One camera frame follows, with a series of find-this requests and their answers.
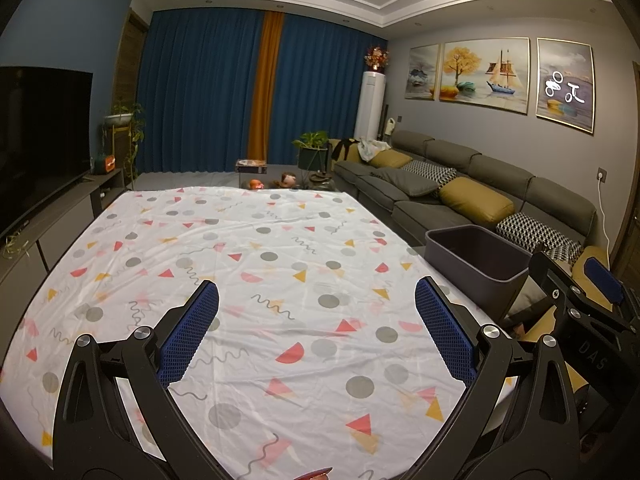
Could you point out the black television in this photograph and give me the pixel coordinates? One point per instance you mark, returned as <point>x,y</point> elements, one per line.
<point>40,135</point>

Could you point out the small low table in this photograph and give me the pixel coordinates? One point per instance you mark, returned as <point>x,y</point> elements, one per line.
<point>251,170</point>

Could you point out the large yellow cushion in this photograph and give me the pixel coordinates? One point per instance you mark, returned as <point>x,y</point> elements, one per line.
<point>477,200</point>

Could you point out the white standing air conditioner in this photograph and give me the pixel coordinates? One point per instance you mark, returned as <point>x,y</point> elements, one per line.
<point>370,105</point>

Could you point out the black garment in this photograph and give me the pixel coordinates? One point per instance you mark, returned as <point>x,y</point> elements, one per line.
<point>344,150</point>

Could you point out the tree and sailboat painting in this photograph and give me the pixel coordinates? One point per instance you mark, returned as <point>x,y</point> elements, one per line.
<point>482,77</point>

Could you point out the wall socket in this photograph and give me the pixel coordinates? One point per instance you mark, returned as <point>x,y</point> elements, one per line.
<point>602,175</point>

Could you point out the yellow chair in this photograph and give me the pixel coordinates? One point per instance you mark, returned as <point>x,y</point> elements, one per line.
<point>537,332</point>

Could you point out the grey sofa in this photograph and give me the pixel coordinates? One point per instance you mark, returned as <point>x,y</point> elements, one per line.
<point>500,165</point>

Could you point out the gold plant stand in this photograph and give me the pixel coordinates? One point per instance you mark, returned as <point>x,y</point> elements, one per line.
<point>107,150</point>

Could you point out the green potted plant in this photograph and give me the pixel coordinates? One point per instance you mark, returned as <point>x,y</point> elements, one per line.
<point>310,142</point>

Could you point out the yellow green ribbon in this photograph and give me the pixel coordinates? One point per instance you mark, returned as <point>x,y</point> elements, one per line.
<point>15,246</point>

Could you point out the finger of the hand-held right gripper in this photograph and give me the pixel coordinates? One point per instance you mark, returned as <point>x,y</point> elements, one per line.
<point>602,275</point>
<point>552,282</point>

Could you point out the blue curtain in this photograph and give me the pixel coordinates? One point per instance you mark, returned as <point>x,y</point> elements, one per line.
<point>325,90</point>
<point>200,90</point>

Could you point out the white watering can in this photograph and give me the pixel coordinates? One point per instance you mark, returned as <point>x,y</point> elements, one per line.
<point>390,126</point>

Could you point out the pink toy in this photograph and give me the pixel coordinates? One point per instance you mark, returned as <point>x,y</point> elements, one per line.
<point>288,179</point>

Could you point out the grey sky painting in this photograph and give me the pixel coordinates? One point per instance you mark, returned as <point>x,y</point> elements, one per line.
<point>565,85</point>

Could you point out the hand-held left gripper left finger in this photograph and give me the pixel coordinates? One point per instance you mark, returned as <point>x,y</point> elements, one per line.
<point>192,332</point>

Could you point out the orange flower decoration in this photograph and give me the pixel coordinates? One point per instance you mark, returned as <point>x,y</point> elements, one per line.
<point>376,59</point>

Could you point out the black white patterned cushion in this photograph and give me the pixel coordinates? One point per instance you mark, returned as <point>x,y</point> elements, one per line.
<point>535,232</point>
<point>432,172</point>

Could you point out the trailing potted plant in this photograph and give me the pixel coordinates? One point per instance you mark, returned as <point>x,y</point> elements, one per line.
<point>125,112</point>

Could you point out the white cloth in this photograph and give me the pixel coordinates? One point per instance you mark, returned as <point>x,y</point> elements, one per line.
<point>374,149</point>

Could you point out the grey cushion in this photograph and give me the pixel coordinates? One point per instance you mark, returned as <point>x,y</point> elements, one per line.
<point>405,182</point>

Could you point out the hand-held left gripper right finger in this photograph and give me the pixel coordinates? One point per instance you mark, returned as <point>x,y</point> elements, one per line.
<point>445,332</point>

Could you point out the small yellow cushion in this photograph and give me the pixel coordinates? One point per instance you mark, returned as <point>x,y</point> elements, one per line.
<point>390,160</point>

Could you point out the white patterned tablecloth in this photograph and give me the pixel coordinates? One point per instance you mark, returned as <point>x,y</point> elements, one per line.
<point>280,260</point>

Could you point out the grey television cabinet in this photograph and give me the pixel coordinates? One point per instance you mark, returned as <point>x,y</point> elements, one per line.
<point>65,215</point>

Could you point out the orange curtain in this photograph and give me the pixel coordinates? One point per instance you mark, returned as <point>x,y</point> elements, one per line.
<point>265,85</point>

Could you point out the grey plastic bin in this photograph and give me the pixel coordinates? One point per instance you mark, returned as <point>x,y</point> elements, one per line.
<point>465,265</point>

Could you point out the round tea tray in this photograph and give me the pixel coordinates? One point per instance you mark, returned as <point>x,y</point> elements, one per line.
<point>320,180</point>

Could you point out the small grey landscape painting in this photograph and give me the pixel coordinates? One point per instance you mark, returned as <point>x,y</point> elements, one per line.
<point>421,72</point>

